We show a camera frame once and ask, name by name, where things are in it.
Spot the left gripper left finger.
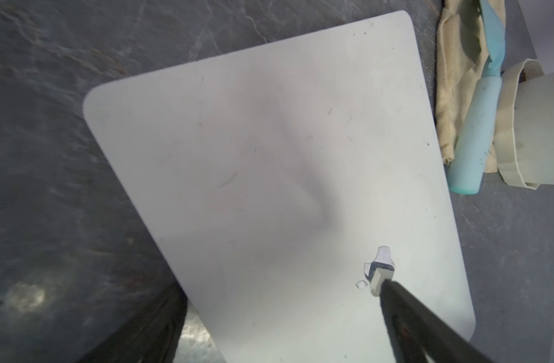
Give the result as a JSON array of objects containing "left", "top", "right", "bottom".
[{"left": 79, "top": 282, "right": 188, "bottom": 362}]

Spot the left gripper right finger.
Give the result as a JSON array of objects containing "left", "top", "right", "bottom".
[{"left": 380, "top": 280, "right": 491, "bottom": 363}]

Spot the small usb mouse receiver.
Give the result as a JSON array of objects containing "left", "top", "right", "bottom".
[{"left": 370, "top": 267, "right": 394, "bottom": 297}]

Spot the silver laptop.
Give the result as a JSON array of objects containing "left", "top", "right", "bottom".
[{"left": 83, "top": 11, "right": 476, "bottom": 362}]

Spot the light blue garden trowel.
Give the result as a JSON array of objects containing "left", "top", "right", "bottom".
[{"left": 447, "top": 0, "right": 506, "bottom": 195}]

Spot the white plant pot saucer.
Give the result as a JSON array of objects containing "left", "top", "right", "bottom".
[{"left": 493, "top": 59, "right": 544, "bottom": 190}]

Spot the white pot with green plant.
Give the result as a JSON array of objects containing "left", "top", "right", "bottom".
[{"left": 514, "top": 74, "right": 554, "bottom": 185}]

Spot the beige work glove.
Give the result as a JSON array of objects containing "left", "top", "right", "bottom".
[{"left": 435, "top": 1, "right": 488, "bottom": 166}]

